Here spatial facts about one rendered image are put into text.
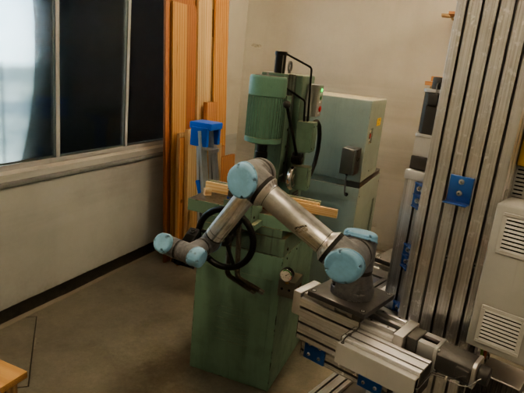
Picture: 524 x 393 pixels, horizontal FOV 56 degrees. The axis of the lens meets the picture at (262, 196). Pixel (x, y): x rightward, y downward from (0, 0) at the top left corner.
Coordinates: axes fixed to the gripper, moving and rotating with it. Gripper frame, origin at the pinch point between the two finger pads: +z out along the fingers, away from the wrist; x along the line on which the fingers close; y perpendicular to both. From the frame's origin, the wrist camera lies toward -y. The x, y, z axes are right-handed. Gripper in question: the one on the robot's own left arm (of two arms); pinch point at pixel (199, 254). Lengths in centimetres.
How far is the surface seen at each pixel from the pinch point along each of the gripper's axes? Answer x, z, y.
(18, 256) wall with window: -120, 31, 23
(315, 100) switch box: 25, 25, -92
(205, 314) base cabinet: -5.9, 40.9, 24.3
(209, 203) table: -8.6, 12.5, -25.5
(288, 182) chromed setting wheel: 22, 27, -48
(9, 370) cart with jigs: -26, -56, 56
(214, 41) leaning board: -99, 121, -179
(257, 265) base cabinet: 18.8, 24.8, -4.2
